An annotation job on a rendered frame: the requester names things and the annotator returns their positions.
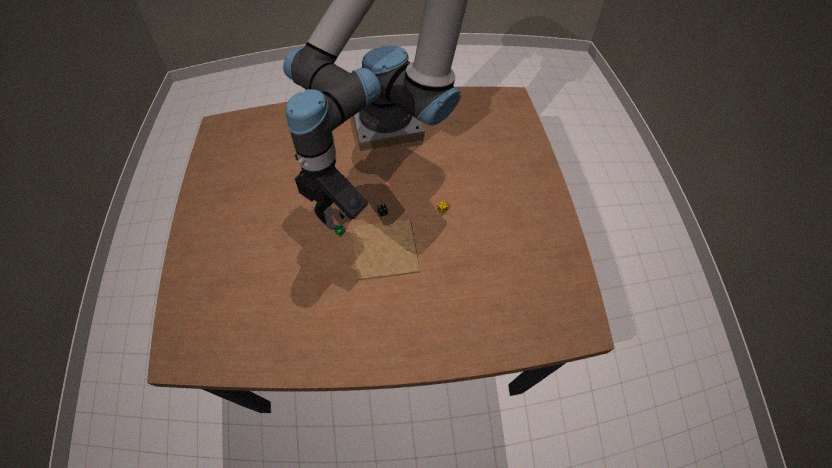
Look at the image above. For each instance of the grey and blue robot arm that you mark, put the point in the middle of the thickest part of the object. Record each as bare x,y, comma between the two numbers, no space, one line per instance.
423,88

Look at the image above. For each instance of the tan square mat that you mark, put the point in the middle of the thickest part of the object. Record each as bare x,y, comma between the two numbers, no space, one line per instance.
384,249

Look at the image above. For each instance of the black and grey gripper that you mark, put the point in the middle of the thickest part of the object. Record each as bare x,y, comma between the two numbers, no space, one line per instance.
307,187

